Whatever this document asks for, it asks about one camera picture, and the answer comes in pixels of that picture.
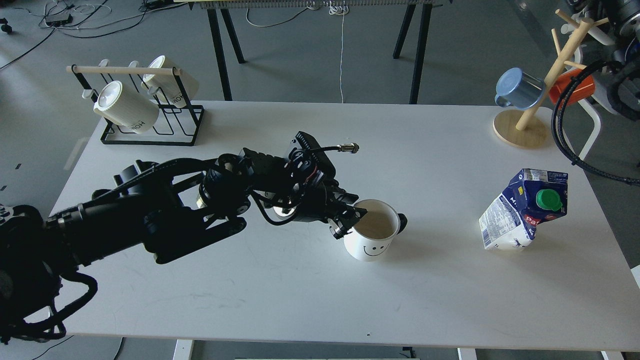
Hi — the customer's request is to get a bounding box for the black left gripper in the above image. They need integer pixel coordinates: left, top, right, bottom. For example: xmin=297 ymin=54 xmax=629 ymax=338
xmin=250 ymin=131 xmax=368 ymax=240

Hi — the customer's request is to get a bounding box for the white smiley face mug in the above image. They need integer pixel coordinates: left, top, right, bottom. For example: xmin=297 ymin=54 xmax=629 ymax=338
xmin=343 ymin=199 xmax=409 ymax=262

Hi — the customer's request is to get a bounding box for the blue white milk carton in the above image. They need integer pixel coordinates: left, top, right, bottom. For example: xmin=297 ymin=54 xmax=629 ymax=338
xmin=478 ymin=168 xmax=569 ymax=251

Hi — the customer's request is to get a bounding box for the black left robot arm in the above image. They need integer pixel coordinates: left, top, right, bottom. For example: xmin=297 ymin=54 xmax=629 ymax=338
xmin=0 ymin=131 xmax=367 ymax=344

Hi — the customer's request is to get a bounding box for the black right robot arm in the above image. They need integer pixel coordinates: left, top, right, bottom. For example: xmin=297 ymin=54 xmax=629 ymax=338
xmin=551 ymin=0 xmax=639 ymax=186

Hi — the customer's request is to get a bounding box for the wooden mug tree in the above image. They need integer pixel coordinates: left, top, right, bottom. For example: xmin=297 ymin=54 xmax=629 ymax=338
xmin=493 ymin=9 xmax=613 ymax=149

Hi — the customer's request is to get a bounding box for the blue metal mug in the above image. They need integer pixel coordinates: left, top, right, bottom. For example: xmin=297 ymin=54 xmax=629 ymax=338
xmin=494 ymin=67 xmax=547 ymax=111

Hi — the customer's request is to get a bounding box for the white mug rear on rack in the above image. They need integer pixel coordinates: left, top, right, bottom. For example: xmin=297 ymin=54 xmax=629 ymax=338
xmin=142 ymin=70 xmax=200 ymax=109

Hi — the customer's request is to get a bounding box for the white mug on rack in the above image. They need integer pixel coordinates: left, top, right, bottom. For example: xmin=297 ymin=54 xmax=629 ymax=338
xmin=142 ymin=70 xmax=200 ymax=109
xmin=93 ymin=80 xmax=160 ymax=133

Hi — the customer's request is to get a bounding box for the black trestle table background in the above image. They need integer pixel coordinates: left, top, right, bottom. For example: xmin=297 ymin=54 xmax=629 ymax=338
xmin=187 ymin=0 xmax=438 ymax=105

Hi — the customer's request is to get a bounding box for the white mug front on rack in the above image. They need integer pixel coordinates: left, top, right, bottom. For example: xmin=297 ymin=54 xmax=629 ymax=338
xmin=93 ymin=80 xmax=160 ymax=133

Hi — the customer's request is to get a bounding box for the orange mug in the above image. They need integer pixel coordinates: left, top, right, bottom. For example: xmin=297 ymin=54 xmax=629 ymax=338
xmin=548 ymin=69 xmax=596 ymax=106

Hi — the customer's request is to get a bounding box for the white chair background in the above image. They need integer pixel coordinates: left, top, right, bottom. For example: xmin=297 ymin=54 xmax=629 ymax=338
xmin=560 ymin=20 xmax=616 ymax=162

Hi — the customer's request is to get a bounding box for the white hanging cord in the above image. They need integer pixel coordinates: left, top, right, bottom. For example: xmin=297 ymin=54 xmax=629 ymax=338
xmin=327 ymin=5 xmax=350 ymax=104

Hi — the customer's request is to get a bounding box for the black wire mug rack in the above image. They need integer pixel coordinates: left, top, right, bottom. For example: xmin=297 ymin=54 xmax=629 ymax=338
xmin=65 ymin=59 xmax=205 ymax=147

